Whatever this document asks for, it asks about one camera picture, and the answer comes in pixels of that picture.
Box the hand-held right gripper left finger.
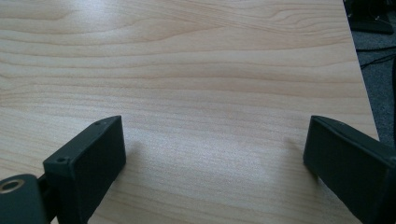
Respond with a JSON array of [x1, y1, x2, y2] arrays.
[[42, 115, 127, 224]]

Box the black stand base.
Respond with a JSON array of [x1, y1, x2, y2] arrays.
[[343, 0, 395, 35]]

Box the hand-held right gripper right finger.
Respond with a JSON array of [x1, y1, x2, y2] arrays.
[[303, 115, 396, 224]]

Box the thin black floor cable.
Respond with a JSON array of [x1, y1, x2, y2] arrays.
[[360, 53, 396, 70]]

